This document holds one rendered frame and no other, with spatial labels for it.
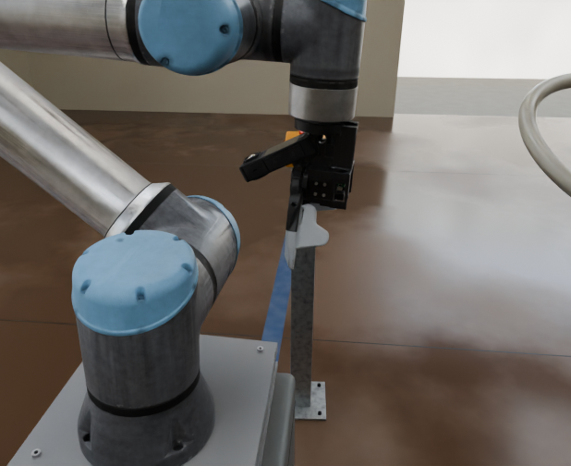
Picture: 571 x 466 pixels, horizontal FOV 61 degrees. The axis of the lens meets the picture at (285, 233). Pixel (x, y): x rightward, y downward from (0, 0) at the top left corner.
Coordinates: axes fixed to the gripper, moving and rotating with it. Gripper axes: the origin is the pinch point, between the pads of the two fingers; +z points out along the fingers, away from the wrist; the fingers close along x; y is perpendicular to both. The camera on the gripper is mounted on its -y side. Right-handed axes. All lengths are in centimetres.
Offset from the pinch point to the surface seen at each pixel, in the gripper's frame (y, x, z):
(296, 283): -12, 74, 54
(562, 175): 39.3, 15.8, -11.3
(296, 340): -10, 75, 79
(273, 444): 1.0, -13.9, 27.6
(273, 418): -0.2, -9.0, 27.6
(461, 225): 71, 264, 106
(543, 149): 37.0, 20.7, -13.9
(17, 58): -460, 500, 62
